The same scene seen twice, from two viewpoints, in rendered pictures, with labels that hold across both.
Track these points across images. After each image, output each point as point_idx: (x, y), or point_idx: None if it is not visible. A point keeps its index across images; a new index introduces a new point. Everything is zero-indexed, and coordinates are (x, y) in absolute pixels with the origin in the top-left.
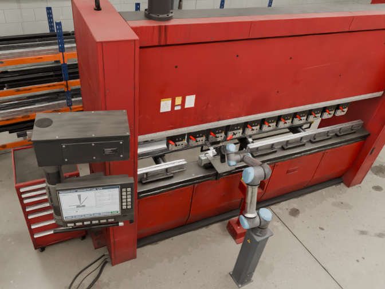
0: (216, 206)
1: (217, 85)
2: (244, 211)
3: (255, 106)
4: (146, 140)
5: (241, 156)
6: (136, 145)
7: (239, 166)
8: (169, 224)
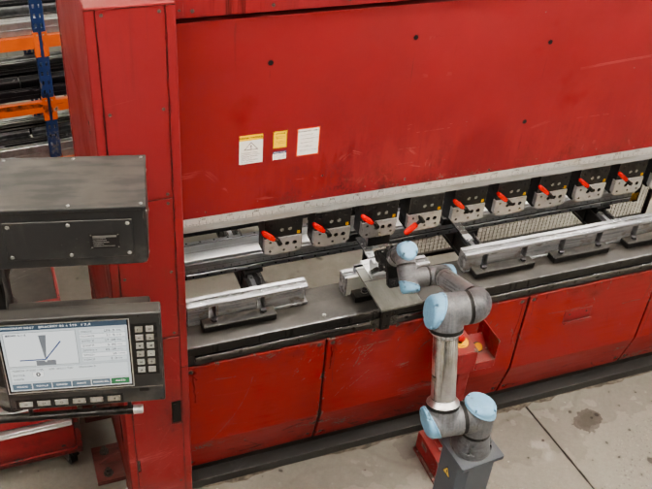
0: (387, 394)
1: (372, 106)
2: (430, 397)
3: (470, 155)
4: (211, 229)
5: (432, 271)
6: (179, 238)
7: None
8: (272, 434)
